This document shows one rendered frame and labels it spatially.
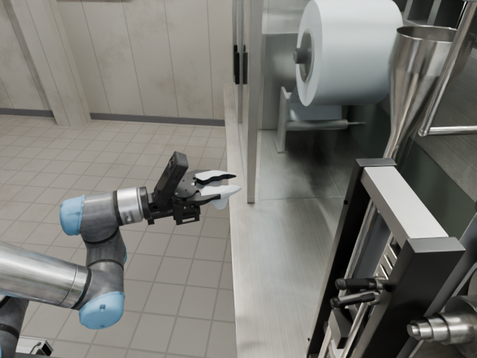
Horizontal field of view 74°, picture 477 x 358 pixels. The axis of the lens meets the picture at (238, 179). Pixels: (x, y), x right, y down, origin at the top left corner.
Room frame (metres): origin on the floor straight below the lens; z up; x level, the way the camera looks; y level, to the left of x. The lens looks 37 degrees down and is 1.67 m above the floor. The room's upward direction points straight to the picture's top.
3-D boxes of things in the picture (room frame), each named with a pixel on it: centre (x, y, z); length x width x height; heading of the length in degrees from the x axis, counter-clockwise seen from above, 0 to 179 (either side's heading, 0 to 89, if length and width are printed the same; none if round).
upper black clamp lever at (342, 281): (0.21, -0.13, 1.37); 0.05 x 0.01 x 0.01; 93
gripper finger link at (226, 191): (0.53, 0.04, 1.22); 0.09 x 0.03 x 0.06; 98
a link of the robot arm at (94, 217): (0.48, 0.30, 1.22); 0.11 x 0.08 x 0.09; 107
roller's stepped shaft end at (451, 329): (0.18, -0.22, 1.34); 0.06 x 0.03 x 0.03; 93
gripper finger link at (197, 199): (0.51, 0.08, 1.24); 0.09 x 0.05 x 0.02; 98
